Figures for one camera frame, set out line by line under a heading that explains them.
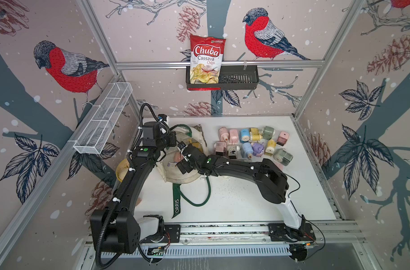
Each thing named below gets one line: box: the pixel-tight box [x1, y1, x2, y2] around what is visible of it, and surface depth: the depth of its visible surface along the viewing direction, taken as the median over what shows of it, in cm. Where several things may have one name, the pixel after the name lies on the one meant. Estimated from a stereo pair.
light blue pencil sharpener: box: [242, 142, 254, 160], surface depth 97 cm
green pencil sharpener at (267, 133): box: [261, 126, 275, 141], surface depth 106 cm
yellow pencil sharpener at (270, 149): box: [264, 138, 277, 157], surface depth 99 cm
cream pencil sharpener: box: [226, 144, 238, 160], surface depth 99 cm
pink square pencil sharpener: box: [275, 131, 291, 147], surface depth 104 cm
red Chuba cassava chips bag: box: [188, 33, 226, 91], surface depth 87 cm
